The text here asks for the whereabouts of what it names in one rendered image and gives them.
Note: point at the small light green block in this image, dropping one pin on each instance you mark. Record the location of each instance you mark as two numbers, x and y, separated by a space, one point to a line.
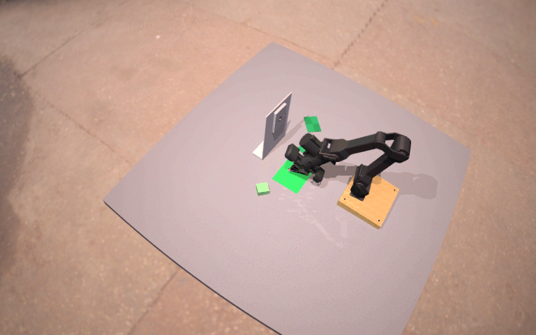
262 189

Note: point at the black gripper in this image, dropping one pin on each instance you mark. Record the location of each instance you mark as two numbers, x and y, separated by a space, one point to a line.
304 164

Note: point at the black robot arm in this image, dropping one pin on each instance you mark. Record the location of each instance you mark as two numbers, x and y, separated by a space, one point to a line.
340 149

